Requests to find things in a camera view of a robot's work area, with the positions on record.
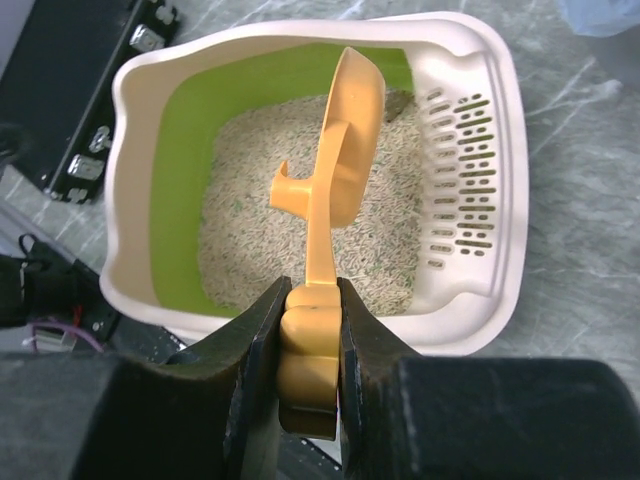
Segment orange plastic litter scoop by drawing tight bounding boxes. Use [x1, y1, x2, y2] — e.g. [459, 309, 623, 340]
[270, 47, 386, 440]

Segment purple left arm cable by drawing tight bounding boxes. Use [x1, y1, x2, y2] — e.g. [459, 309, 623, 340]
[22, 322, 106, 354]

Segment grey bin with blue bag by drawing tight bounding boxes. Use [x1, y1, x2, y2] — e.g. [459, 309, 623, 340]
[557, 0, 639, 38]

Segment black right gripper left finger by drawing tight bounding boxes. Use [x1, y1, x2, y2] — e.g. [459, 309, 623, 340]
[1, 277, 291, 479]

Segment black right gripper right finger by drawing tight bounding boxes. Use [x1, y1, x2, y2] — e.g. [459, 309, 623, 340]
[338, 279, 639, 479]

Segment beige green litter box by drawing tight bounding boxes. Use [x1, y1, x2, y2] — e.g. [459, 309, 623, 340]
[100, 11, 529, 355]

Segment beige cat litter pellets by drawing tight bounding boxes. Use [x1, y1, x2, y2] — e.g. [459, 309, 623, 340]
[197, 90, 423, 317]

